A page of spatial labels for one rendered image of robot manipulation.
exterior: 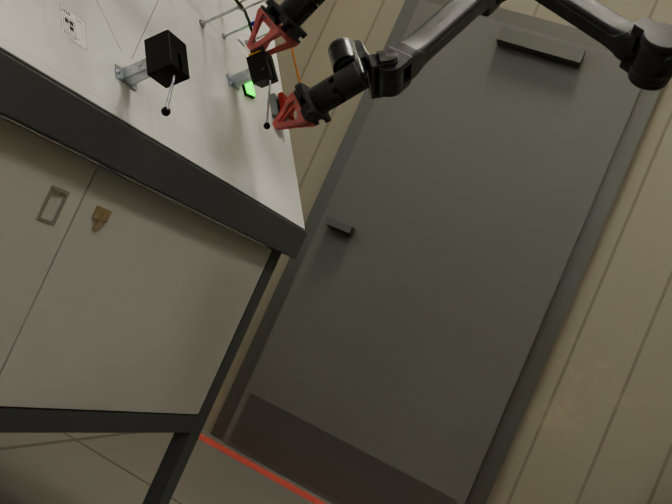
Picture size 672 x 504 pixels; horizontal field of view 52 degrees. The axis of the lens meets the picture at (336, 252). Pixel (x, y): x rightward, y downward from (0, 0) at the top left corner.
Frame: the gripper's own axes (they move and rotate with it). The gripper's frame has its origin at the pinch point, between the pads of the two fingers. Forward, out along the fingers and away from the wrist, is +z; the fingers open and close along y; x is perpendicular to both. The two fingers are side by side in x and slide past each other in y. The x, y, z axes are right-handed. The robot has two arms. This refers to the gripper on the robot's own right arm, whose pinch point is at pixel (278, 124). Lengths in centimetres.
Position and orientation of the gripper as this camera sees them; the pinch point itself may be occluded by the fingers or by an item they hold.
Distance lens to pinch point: 141.2
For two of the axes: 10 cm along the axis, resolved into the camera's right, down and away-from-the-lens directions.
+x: 4.1, 9.0, -1.5
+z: -8.4, 4.3, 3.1
